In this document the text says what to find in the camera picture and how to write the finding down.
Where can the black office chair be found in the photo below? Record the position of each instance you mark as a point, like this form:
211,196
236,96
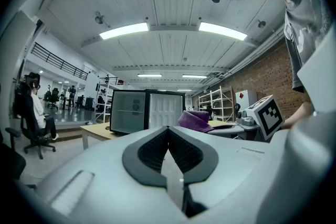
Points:
53,97
29,133

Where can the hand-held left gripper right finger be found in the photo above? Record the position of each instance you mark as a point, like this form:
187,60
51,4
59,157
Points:
204,162

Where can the loaded white shelving unit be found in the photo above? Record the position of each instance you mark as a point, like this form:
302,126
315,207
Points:
102,102

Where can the brown steps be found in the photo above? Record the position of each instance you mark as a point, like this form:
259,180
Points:
68,133

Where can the person's right forearm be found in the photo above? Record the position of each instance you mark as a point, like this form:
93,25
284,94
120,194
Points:
299,115

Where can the black mini fridge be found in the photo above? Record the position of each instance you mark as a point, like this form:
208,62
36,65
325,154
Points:
128,105

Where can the long ceiling light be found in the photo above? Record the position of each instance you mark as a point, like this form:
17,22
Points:
194,76
223,31
149,75
123,31

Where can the person's grey printed t-shirt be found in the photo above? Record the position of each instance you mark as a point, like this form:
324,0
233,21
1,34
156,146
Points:
302,21

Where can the purple cleaning cloth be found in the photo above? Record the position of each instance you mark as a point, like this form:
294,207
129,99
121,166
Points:
194,119

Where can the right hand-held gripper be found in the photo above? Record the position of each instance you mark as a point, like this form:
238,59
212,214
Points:
267,118

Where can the empty white shelving unit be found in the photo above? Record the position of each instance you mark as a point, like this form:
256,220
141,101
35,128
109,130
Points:
218,102

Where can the black balcony railing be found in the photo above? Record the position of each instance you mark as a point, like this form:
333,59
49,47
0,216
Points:
57,61

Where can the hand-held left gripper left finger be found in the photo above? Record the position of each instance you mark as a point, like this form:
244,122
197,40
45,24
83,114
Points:
134,160

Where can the white cabinet with red mark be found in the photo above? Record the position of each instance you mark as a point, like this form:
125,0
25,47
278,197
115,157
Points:
246,99

